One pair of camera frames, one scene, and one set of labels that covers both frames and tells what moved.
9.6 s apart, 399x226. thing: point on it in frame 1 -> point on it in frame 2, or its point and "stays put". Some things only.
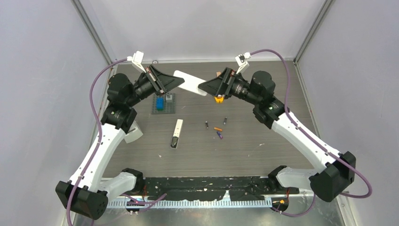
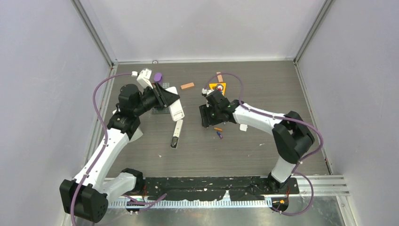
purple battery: (219, 134) stays put
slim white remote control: (175, 139) stays put
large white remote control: (191, 83) -> (176, 109)
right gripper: (222, 84) -> (207, 121)
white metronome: (133, 133) stays put
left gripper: (163, 83) -> (164, 98)
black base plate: (214, 188) stays put
